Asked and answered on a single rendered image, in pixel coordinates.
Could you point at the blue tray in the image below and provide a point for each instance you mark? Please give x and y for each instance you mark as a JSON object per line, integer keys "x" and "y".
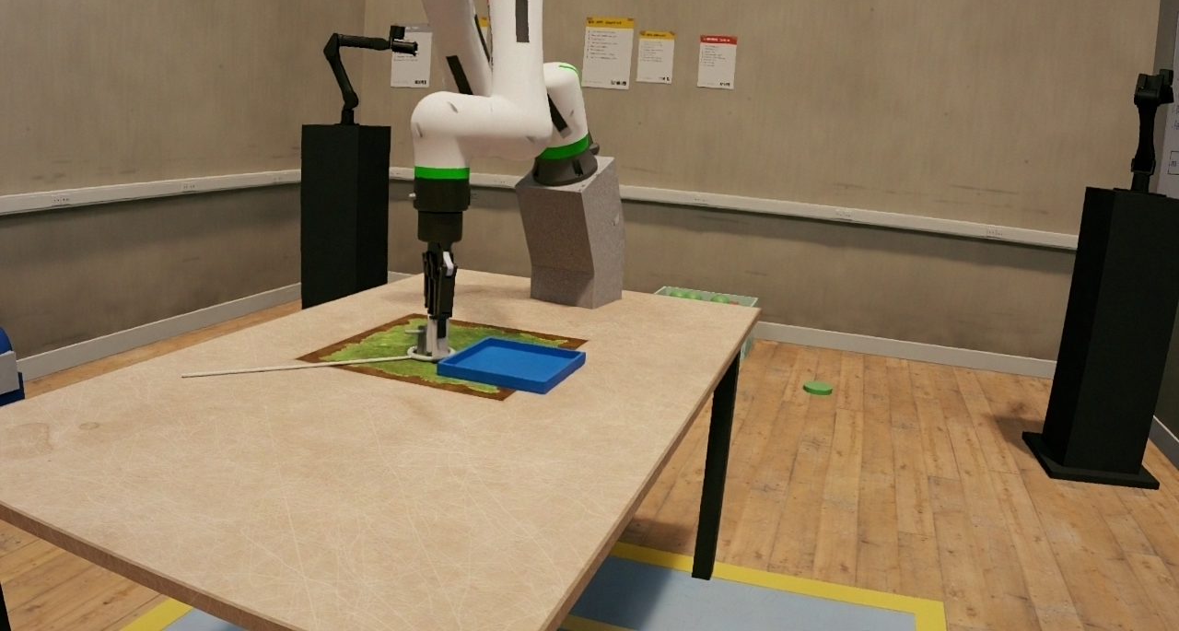
{"x": 516, "y": 365}

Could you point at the white ring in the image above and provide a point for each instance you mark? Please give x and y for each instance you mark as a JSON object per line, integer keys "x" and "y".
{"x": 411, "y": 351}

